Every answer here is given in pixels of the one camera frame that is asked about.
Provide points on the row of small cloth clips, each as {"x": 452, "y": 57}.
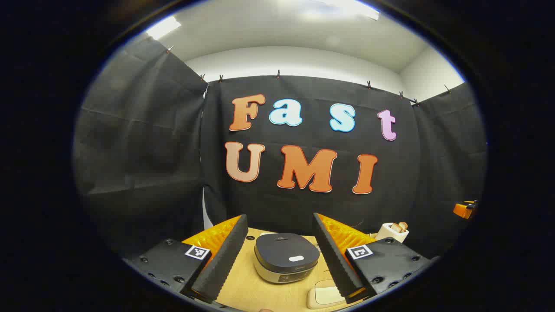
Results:
{"x": 278, "y": 74}

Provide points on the clear rice container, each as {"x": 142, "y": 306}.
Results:
{"x": 311, "y": 299}

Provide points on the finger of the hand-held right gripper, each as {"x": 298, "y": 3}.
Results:
{"x": 461, "y": 211}

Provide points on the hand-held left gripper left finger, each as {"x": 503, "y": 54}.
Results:
{"x": 225, "y": 260}

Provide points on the white rice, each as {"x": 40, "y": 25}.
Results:
{"x": 327, "y": 294}

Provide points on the grey and beige rice cooker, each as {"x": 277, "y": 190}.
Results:
{"x": 284, "y": 251}

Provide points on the ceiling light panel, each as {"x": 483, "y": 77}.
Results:
{"x": 162, "y": 28}

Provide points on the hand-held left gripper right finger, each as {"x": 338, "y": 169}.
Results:
{"x": 336, "y": 260}

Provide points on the white toaster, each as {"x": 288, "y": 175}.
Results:
{"x": 388, "y": 235}

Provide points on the black backdrop cloth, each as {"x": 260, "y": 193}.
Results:
{"x": 173, "y": 151}

